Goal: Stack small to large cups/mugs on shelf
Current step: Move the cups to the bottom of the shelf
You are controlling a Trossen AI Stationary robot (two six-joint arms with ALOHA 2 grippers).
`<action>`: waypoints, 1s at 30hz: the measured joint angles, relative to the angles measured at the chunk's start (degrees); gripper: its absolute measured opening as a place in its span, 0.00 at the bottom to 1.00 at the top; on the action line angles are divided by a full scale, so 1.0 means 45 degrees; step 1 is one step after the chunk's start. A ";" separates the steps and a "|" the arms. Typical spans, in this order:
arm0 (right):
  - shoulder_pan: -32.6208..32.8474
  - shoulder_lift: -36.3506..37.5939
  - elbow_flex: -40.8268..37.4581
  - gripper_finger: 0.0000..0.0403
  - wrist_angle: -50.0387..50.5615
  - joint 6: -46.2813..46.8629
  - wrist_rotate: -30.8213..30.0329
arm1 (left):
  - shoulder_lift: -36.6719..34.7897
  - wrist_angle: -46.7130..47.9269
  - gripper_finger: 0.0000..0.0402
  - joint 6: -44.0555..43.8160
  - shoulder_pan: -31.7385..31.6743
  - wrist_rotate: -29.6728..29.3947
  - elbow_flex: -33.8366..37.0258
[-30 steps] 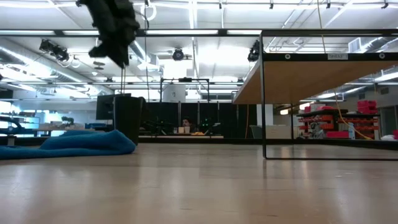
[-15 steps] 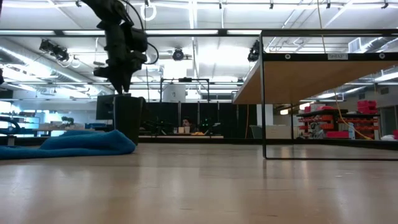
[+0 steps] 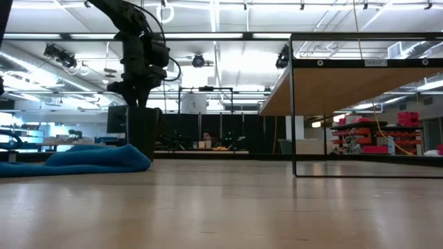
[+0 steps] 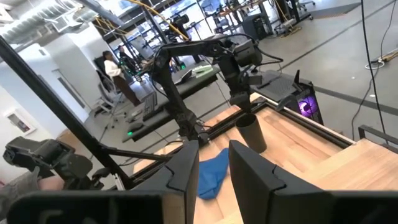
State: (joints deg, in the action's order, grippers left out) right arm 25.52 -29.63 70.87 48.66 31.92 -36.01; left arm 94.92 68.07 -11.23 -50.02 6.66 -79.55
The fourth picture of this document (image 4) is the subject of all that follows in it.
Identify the black keyboard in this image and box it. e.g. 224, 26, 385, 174
142, 91, 159, 122

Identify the white wall cabinet box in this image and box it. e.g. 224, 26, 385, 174
4, 108, 37, 136

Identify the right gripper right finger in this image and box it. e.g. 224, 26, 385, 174
229, 139, 398, 224

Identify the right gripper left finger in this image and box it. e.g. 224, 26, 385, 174
6, 139, 200, 224

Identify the blue towel cloth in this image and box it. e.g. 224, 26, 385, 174
197, 147, 230, 200

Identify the black office desk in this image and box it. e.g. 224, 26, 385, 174
123, 63, 221, 142

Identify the black hanging cable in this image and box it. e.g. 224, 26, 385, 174
351, 0, 398, 144

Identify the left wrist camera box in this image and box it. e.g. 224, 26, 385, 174
233, 39, 264, 68

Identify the black aluminium rig frame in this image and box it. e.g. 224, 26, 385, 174
0, 35, 355, 190

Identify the silver ceiling duct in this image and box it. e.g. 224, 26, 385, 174
0, 0, 81, 44

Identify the person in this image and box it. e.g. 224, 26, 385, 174
102, 50, 142, 107
117, 45, 137, 77

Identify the white cable coil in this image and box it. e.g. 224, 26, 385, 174
364, 60, 386, 70

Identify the office chair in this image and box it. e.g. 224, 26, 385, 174
95, 70, 125, 119

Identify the wooden shelf with black frame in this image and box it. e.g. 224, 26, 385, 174
298, 124, 398, 191

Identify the black plastic cup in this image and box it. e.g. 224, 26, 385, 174
235, 113, 267, 154

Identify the yellow cable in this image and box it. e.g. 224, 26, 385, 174
127, 0, 190, 41

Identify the computer mouse with green light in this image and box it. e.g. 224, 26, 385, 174
127, 123, 144, 136

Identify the computer tower with purple light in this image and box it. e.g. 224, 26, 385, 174
252, 70, 324, 125

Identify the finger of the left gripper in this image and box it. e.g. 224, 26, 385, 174
229, 92, 241, 110
240, 91, 252, 113

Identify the black leader arm handle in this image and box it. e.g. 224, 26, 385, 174
2, 136, 109, 190

